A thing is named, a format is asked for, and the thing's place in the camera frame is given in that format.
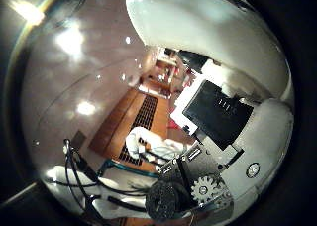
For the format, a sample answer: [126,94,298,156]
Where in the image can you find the white cloth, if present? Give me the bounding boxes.
[124,126,187,165]

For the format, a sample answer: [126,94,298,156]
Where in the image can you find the small red object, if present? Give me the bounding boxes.
[167,117,182,131]

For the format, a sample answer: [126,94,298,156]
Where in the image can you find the dark grid floor mat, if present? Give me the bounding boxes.
[118,94,159,167]

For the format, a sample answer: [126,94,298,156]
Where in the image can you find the teal metal tube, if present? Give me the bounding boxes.
[98,158,160,179]

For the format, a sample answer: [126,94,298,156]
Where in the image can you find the orange wooden platform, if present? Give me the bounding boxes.
[88,86,171,173]

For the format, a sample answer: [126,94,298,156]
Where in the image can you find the brown square floor plate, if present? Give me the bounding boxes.
[70,130,87,151]

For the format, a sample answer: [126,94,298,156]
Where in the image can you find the thin black cable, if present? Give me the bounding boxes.
[44,175,151,198]

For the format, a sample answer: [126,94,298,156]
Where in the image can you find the thick black cable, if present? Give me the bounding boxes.
[62,138,112,225]

